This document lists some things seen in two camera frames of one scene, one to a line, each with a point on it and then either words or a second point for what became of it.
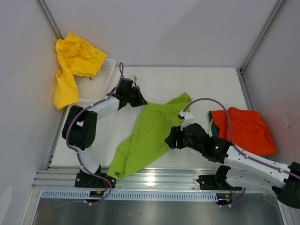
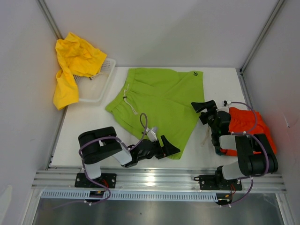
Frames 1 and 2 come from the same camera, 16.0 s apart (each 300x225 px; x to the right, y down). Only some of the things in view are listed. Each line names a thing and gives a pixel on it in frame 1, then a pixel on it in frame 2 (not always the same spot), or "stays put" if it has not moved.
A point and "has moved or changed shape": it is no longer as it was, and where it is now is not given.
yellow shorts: [78, 57] stays put
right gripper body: [195, 147] to [209, 117]
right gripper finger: [176, 139] to [199, 106]
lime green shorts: [147, 140] has moved or changed shape
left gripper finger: [140, 101] to [168, 148]
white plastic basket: [93, 88] stays put
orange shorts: [250, 132] stays put
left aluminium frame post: [50, 19] stays put
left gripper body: [132, 96] to [156, 151]
